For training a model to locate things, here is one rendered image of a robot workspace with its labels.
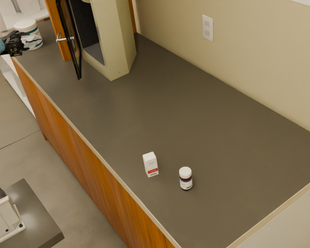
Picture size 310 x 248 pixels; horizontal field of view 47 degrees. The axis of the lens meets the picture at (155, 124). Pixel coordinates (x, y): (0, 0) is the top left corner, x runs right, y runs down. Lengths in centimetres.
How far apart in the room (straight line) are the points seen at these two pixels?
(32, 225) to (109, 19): 96
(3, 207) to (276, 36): 113
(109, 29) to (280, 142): 91
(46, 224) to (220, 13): 111
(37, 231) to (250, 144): 82
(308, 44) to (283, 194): 53
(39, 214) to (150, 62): 101
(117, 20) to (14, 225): 100
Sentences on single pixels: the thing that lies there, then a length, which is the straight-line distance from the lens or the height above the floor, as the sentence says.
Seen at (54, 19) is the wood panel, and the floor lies 119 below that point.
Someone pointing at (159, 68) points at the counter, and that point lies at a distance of 189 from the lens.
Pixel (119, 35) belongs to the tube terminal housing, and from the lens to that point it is 178.
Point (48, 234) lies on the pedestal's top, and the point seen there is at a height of 94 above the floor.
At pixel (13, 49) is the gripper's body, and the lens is 182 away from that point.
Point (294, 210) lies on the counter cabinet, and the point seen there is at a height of 84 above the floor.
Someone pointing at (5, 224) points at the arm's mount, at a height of 100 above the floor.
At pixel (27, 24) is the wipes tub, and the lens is 233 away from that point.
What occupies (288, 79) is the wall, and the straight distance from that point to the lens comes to 151.
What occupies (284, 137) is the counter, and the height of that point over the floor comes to 94.
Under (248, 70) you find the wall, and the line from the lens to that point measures 165.
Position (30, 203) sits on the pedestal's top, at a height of 94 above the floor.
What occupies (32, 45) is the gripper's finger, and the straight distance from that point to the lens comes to 182.
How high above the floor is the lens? 192
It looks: 40 degrees down
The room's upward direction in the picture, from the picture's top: 8 degrees counter-clockwise
